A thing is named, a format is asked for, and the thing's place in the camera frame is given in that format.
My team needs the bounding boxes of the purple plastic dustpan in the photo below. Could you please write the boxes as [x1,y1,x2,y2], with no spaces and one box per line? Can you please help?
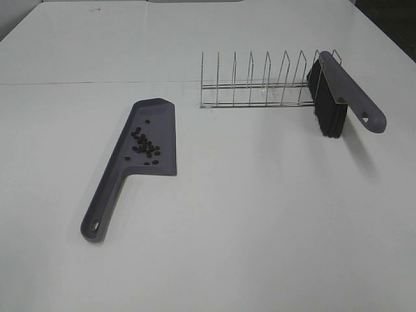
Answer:
[80,98,177,243]

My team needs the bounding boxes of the pile of coffee beans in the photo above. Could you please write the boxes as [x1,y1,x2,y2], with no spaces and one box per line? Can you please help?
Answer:
[121,117,163,167]

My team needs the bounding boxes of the purple hand brush black bristles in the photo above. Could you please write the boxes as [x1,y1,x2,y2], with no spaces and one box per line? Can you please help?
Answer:
[307,51,387,138]

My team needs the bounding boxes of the chrome wire dish rack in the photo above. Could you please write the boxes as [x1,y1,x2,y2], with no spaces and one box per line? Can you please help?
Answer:
[198,48,343,110]

